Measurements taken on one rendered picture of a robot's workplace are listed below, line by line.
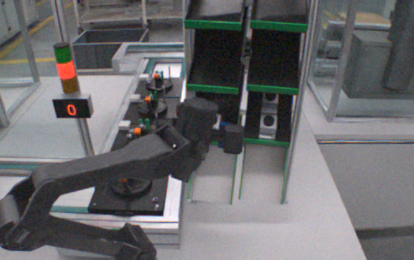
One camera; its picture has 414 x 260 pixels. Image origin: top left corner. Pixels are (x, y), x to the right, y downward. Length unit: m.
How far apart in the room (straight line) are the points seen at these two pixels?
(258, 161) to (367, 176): 0.97
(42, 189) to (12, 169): 0.91
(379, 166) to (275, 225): 0.89
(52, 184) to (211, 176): 0.62
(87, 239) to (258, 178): 0.60
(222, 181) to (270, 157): 0.17
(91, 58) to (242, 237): 2.28
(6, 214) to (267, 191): 0.74
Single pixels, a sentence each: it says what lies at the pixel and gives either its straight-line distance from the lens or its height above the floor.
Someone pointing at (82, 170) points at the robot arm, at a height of 1.41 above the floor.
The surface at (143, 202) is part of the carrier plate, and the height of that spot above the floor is 0.97.
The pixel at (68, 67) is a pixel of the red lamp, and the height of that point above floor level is 1.35.
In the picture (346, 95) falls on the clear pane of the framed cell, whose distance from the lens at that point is 1.72.
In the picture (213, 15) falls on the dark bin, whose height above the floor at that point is 1.53.
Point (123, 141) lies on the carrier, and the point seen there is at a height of 0.97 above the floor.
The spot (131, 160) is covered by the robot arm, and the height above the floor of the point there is 1.40.
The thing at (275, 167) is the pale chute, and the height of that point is 1.07.
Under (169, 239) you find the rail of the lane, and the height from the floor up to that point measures 0.91.
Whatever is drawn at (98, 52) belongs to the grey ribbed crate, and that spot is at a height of 0.77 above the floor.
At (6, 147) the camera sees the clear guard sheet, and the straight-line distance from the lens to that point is 1.45.
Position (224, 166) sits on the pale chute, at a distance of 1.04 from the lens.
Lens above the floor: 1.73
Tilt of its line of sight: 33 degrees down
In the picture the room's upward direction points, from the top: straight up
